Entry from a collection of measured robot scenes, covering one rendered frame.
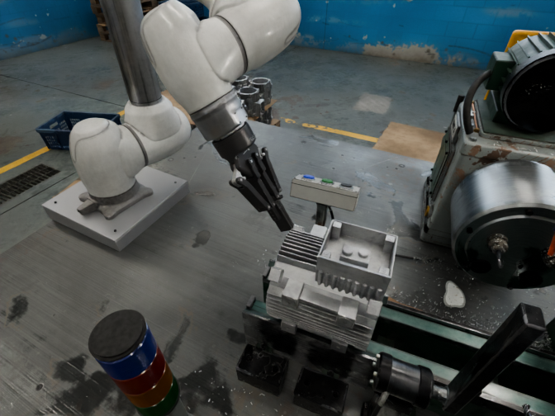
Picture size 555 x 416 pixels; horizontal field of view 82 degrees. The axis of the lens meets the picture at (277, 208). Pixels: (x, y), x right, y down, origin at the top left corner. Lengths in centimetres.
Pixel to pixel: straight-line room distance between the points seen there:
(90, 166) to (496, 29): 567
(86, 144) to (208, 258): 48
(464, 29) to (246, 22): 554
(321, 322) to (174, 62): 49
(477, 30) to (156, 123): 540
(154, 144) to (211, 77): 62
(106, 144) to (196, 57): 59
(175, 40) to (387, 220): 88
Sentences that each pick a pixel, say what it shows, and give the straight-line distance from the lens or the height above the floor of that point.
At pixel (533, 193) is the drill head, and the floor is 116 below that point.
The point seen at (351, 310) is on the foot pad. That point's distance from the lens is 57.
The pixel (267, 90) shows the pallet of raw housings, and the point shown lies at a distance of 306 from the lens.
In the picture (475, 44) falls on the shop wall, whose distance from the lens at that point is 607.
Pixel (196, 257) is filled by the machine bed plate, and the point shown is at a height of 80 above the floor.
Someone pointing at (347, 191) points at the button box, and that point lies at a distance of 79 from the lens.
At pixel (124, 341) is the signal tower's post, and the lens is 41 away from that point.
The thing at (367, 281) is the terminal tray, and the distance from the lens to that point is 55.
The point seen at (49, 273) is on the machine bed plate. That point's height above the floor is 80.
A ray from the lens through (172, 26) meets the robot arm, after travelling 55.
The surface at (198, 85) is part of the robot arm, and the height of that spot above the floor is 137.
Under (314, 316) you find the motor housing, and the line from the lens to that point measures 60.
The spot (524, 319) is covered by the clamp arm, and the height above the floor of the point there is 125.
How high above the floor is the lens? 155
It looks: 41 degrees down
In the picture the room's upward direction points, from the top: straight up
